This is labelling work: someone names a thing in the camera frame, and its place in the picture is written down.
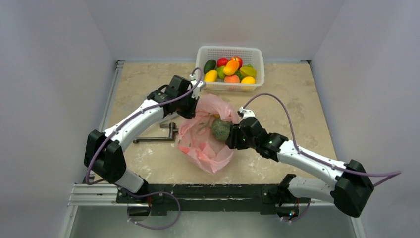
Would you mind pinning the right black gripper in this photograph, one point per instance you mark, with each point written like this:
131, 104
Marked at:
233, 138

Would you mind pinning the fake peach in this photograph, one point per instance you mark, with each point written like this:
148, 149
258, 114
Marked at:
232, 79

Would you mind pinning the orange fake mango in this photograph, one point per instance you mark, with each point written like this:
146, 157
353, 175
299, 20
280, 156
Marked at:
231, 68

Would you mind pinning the black L-shaped metal tool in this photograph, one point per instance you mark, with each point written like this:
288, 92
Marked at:
173, 131

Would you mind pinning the white perforated plastic basket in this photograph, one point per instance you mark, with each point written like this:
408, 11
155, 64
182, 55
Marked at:
251, 57

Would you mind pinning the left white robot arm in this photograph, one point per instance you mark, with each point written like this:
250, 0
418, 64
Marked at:
104, 153

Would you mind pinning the green yellow fake starfruit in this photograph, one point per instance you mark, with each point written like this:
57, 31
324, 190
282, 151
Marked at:
247, 71

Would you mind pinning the red fake apple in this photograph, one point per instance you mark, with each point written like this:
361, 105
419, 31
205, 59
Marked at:
237, 59

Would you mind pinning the dark green fake avocado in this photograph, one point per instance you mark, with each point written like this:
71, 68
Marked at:
209, 65

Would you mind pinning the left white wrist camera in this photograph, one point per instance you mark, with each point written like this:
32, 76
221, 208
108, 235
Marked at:
197, 85

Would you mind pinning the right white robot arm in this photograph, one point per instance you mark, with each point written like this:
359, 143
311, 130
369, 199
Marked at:
346, 185

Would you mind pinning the yellow orange fake fruit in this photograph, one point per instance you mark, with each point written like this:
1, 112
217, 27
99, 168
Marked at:
248, 80

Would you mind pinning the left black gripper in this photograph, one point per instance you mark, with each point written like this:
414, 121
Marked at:
190, 113

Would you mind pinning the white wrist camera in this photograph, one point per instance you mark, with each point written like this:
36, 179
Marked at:
245, 113
197, 85

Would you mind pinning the pink printed plastic bag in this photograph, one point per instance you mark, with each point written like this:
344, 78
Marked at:
195, 138

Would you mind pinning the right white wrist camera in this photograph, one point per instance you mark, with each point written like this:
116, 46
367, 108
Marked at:
245, 113

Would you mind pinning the small red fake fruit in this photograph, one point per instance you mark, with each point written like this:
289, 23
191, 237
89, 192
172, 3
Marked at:
221, 62

